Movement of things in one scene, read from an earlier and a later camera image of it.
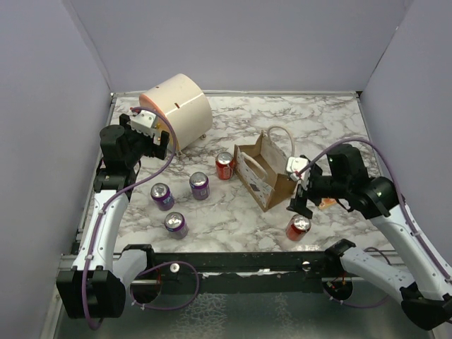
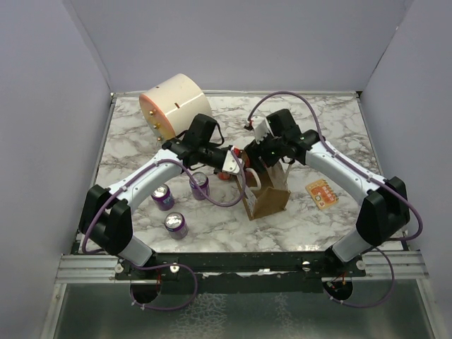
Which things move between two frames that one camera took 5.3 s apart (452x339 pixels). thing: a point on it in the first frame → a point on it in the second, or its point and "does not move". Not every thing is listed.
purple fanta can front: (176, 224) does not move
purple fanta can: (162, 196) does not move
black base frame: (212, 272) does not move
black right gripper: (299, 204) → (253, 150)
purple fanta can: (200, 186) does not move
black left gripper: (159, 151) → (216, 170)
